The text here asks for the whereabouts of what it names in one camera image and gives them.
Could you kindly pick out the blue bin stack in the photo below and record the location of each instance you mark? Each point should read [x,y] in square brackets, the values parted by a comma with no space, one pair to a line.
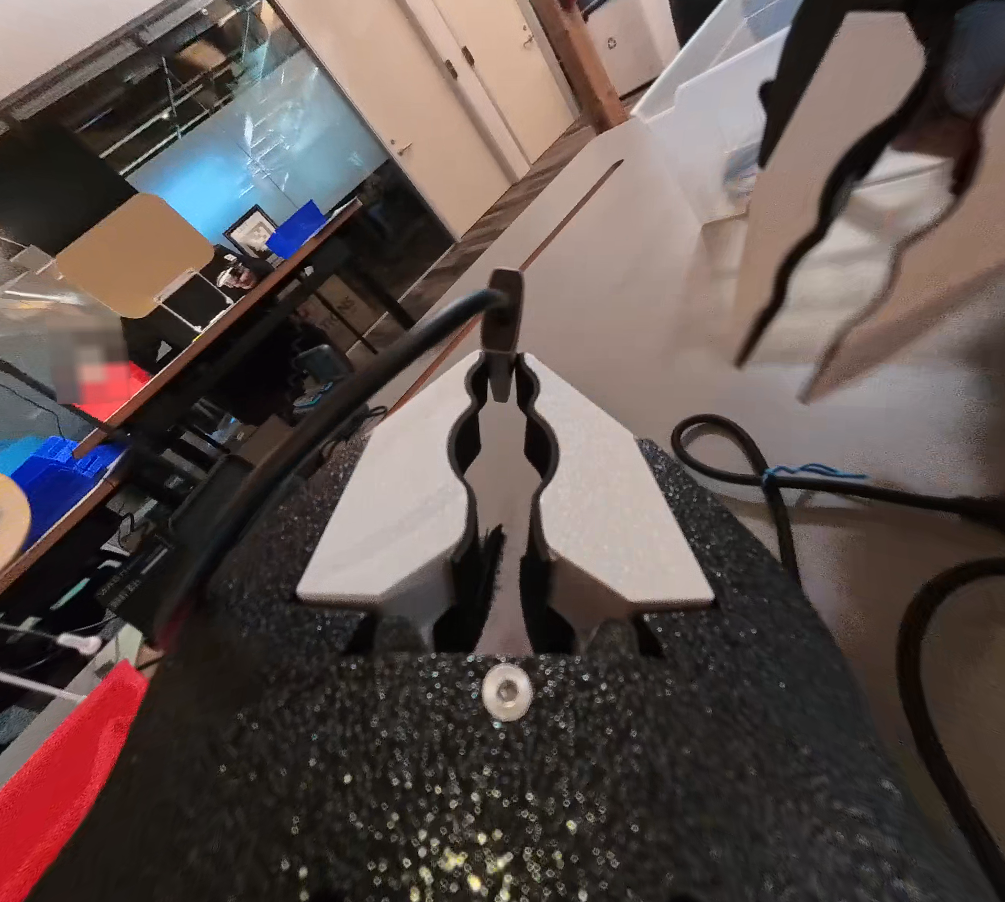
[55,486]

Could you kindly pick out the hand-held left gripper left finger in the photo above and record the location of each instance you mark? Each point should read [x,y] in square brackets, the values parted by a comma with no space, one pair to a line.
[392,517]

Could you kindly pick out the white plastic bin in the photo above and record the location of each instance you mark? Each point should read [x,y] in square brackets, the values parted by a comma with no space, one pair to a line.
[707,101]

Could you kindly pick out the beige rounded board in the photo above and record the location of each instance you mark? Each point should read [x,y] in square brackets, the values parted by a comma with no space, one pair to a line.
[133,254]

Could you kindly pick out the large red bin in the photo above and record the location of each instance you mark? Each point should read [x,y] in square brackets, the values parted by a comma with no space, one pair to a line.
[55,800]

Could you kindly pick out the wooden post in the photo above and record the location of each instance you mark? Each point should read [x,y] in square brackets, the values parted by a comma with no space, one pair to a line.
[565,22]

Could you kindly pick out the framed printed tag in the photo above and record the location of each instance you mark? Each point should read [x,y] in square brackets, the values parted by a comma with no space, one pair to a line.
[253,233]

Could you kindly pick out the long wooden table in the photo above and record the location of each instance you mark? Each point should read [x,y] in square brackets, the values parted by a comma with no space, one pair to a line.
[275,278]

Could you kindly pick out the black screen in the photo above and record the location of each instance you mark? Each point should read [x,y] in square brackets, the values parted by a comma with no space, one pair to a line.
[55,187]

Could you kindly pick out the black device with blue trim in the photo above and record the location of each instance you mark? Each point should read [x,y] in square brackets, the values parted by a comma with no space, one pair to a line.
[322,376]

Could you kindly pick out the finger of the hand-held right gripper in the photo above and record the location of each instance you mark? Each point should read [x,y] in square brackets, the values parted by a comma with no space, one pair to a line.
[903,305]
[832,93]

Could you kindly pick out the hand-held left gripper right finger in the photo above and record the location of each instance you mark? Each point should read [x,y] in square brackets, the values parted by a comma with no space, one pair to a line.
[620,517]

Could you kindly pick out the small red bin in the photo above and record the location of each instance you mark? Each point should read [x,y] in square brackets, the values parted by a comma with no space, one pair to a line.
[137,399]

